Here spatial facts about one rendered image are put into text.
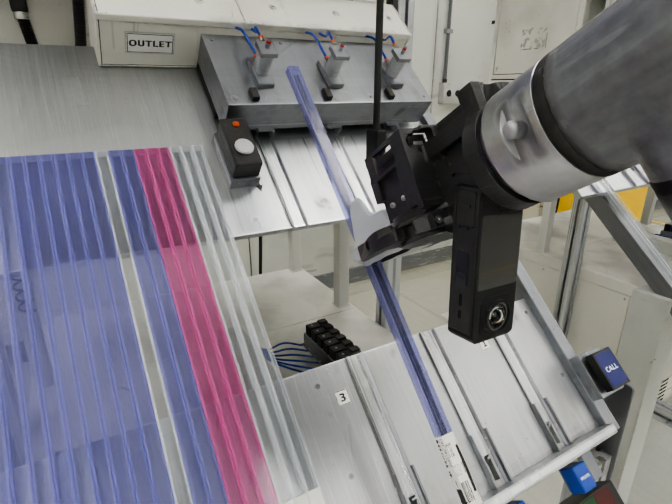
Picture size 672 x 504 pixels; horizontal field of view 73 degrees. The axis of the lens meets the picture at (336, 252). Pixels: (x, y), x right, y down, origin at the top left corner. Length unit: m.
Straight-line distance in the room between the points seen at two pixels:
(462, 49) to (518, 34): 1.40
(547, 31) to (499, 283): 1.36
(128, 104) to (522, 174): 0.53
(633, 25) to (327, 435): 0.42
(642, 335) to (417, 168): 0.70
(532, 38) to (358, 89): 1.03
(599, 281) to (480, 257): 1.27
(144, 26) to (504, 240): 0.53
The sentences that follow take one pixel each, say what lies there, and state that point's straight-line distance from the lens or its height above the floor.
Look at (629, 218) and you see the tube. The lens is 0.83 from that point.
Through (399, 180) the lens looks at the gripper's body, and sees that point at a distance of 0.36.
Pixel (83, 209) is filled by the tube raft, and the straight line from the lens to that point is 0.56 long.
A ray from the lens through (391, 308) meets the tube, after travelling 0.44.
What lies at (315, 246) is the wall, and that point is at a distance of 2.62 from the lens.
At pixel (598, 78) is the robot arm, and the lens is 0.25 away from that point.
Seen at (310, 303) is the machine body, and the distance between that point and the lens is 1.18.
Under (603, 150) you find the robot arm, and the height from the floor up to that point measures 1.11.
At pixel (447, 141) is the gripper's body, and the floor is 1.11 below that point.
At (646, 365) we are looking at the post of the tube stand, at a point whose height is 0.68.
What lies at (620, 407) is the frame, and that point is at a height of 0.72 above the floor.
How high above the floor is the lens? 1.14
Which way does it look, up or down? 20 degrees down
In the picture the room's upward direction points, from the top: straight up
